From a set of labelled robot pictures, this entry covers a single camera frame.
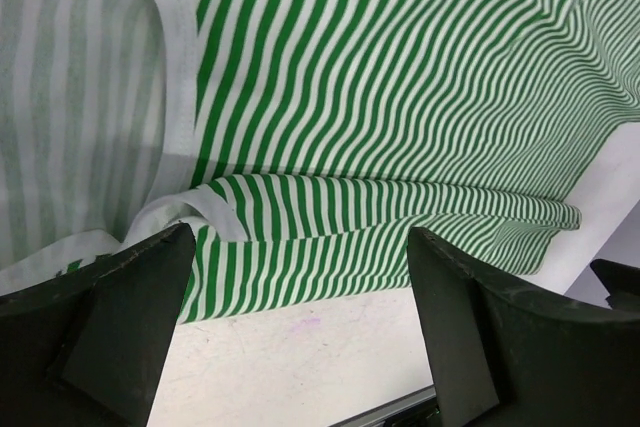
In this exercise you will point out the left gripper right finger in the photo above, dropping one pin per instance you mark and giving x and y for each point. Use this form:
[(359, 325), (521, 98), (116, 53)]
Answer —
[(505, 352)]

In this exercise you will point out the green striped tank top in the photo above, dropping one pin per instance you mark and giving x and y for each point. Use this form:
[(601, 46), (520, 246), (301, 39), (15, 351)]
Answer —
[(302, 139)]

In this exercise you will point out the aluminium rail frame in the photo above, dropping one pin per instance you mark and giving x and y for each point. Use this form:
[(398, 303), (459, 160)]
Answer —
[(419, 408)]

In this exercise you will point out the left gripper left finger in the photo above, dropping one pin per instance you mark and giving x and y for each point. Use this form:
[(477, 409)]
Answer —
[(88, 348)]

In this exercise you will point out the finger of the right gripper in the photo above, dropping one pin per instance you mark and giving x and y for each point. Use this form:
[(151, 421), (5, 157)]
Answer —
[(622, 283)]

